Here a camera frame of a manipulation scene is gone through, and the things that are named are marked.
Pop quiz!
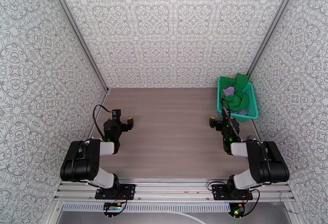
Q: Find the black base cable loop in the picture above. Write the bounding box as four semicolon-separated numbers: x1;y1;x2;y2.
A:
207;181;227;192

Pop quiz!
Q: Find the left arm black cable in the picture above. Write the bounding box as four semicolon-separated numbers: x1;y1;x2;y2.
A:
93;104;114;142

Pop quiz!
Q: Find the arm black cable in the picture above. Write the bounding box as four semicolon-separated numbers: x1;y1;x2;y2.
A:
220;97;243;143
93;104;114;142

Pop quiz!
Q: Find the white slotted cable duct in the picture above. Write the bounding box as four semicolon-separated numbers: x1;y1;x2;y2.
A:
62;203;231;213

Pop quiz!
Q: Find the green shirt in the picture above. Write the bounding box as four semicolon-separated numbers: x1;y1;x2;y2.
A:
219;73;251;111

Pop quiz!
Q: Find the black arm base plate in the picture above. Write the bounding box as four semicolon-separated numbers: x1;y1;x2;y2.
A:
212;183;254;201
95;183;137;201

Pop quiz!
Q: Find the purple white striped tank top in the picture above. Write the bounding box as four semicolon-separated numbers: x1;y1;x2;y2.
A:
222;85;248;116

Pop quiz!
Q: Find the teal plastic laundry basket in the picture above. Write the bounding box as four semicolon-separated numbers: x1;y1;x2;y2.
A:
217;77;260;122

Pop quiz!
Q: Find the aluminium mounting rail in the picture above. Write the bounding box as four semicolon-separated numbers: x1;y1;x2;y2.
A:
54;178;295;204

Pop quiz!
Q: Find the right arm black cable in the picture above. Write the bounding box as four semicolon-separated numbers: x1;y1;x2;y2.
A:
220;97;243;143

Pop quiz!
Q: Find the aluminium frame post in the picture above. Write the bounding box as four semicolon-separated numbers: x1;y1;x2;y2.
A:
43;0;110;93
246;0;305;78

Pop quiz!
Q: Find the red black base cable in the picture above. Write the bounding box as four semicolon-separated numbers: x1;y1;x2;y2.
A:
112;199;129;217
241;188;261;217

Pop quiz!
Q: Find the small circuit board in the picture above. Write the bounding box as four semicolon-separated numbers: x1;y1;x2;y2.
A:
102;202;123;212
228;203;246;217

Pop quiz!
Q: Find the thin loose wire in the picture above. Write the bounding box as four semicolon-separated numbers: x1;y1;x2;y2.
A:
278;191;301;215

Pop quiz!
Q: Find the white curved cable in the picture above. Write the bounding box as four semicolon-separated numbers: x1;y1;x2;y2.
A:
164;211;207;224

